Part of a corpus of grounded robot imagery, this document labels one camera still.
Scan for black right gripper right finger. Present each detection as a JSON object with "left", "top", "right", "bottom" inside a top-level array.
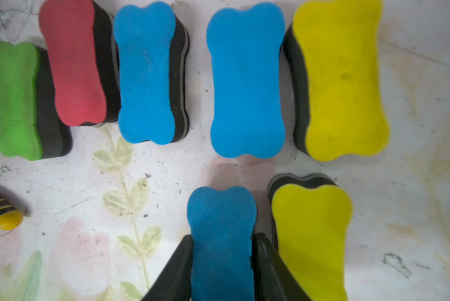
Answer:
[{"left": 252, "top": 233, "right": 310, "bottom": 300}]

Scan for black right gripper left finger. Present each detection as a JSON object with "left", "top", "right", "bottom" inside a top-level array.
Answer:
[{"left": 142, "top": 235, "right": 194, "bottom": 301}]

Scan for yellow eraser shelf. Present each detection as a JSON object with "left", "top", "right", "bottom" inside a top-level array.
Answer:
[
  {"left": 268, "top": 173, "right": 353, "bottom": 300},
  {"left": 283, "top": 1, "right": 391, "bottom": 162}
]

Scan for blue eraser shelf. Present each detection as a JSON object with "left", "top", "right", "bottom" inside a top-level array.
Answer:
[
  {"left": 187, "top": 186, "right": 257, "bottom": 300},
  {"left": 114, "top": 1, "right": 189, "bottom": 145},
  {"left": 206, "top": 2, "right": 286, "bottom": 159}
]

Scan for yellow handled pliers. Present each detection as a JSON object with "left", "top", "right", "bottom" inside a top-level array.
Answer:
[{"left": 0, "top": 185, "right": 25, "bottom": 231}]

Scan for green eraser top shelf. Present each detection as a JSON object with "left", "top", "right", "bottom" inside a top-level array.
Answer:
[{"left": 0, "top": 41, "right": 73, "bottom": 161}]

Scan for blue eraser top shelf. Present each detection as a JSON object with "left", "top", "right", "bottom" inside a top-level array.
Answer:
[
  {"left": 114, "top": 1, "right": 189, "bottom": 145},
  {"left": 206, "top": 2, "right": 286, "bottom": 159}
]

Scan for yellow eraser top shelf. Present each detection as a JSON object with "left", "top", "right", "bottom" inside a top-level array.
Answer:
[{"left": 283, "top": 1, "right": 391, "bottom": 162}]

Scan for red eraser top shelf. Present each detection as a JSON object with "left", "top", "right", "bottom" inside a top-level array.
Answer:
[{"left": 39, "top": 1, "right": 121, "bottom": 127}]

